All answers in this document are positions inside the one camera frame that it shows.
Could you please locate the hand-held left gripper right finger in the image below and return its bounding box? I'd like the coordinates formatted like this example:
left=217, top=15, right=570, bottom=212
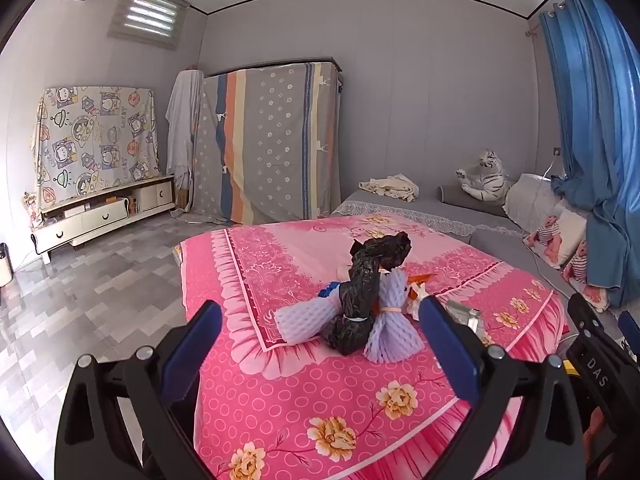
left=419, top=297, right=586, bottom=480

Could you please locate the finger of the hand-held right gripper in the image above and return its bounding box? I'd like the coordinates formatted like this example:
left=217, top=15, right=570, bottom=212
left=617, top=310, right=640, bottom=358
left=567, top=292, right=608, bottom=346

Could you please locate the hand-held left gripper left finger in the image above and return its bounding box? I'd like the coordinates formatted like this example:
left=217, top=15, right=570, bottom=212
left=55, top=300, right=223, bottom=480

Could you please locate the silver foil packet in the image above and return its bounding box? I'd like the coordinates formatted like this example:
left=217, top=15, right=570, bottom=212
left=445, top=301, right=483, bottom=336

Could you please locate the purple foam net bundle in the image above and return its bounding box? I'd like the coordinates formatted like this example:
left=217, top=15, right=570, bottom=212
left=367, top=267, right=426, bottom=363

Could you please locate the black plastic bag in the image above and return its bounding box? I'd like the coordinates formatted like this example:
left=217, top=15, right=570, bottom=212
left=322, top=231, right=412, bottom=356

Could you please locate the white foam net sleeve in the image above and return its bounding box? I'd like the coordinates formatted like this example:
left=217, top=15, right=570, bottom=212
left=276, top=296, right=346, bottom=346

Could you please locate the baby print pillow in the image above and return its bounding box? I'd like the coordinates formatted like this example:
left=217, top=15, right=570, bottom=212
left=560, top=240, right=613, bottom=313
left=522, top=207, right=588, bottom=268

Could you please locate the pink floral quilt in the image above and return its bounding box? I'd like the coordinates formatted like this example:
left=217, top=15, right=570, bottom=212
left=179, top=212, right=571, bottom=480

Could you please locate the grey bed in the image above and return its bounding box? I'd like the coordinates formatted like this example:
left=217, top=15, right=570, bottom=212
left=330, top=185, right=640, bottom=356

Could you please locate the white lace covered cushion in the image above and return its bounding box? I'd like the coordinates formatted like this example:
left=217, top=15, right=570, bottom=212
left=504, top=173, right=568, bottom=233

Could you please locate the grey pillow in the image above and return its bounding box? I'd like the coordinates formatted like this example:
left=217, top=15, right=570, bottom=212
left=437, top=184, right=508, bottom=218

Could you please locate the white low cabinet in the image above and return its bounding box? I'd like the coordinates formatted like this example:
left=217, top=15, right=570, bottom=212
left=31, top=174, right=177, bottom=265

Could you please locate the beige crumpled cloth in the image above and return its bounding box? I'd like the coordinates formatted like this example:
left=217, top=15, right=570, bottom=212
left=359, top=173, right=420, bottom=202

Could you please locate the white tiger plush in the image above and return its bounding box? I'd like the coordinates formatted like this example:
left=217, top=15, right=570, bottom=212
left=456, top=149, right=513, bottom=206

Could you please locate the blue curtain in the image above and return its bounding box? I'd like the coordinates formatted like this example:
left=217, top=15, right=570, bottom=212
left=539, top=0, right=640, bottom=311

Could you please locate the white cloth cover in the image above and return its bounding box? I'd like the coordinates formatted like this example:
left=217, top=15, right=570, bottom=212
left=165, top=67, right=206, bottom=211

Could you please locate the cartoon printed cloth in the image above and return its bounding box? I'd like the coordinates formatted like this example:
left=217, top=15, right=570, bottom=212
left=22, top=85, right=161, bottom=228

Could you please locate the window blind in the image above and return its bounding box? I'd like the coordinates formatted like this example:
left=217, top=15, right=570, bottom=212
left=107, top=0, right=190, bottom=51

